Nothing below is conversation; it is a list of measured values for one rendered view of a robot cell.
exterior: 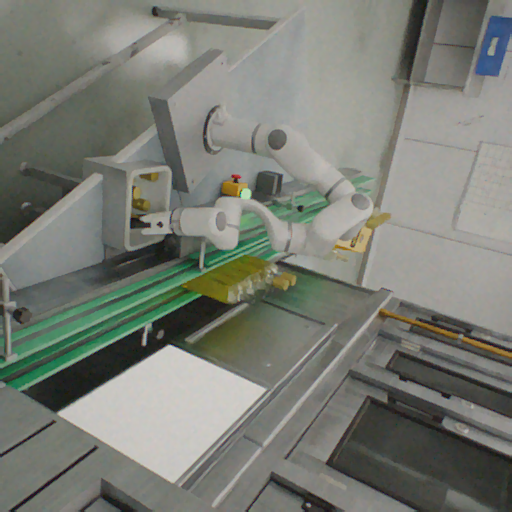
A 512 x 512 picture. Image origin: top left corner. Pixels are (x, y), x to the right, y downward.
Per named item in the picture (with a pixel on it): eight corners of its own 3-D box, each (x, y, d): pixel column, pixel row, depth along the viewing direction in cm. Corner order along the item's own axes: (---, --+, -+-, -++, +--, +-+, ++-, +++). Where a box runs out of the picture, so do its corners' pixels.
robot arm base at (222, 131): (202, 111, 150) (246, 120, 145) (223, 94, 158) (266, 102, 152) (208, 156, 161) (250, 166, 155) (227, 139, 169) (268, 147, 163)
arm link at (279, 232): (283, 254, 140) (209, 244, 137) (288, 209, 141) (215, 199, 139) (289, 250, 131) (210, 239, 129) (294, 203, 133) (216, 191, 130)
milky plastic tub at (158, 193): (102, 244, 138) (125, 253, 134) (104, 164, 130) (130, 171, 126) (144, 232, 153) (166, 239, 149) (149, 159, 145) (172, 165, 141)
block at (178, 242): (160, 252, 153) (179, 259, 150) (163, 223, 150) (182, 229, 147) (168, 250, 156) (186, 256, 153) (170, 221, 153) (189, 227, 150)
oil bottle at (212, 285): (176, 285, 154) (234, 307, 145) (177, 268, 152) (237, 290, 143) (187, 279, 159) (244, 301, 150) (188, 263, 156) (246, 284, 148)
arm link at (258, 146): (262, 156, 161) (308, 166, 155) (244, 151, 149) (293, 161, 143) (269, 126, 159) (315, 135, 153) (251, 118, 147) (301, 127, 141)
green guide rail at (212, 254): (188, 257, 154) (209, 265, 151) (188, 254, 154) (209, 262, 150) (360, 188, 301) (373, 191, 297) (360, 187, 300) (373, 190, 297)
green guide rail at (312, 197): (190, 235, 152) (211, 242, 148) (190, 232, 151) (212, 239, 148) (363, 176, 298) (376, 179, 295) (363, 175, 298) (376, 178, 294)
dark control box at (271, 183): (254, 190, 210) (272, 194, 206) (257, 171, 207) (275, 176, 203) (263, 187, 217) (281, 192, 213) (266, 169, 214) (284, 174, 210)
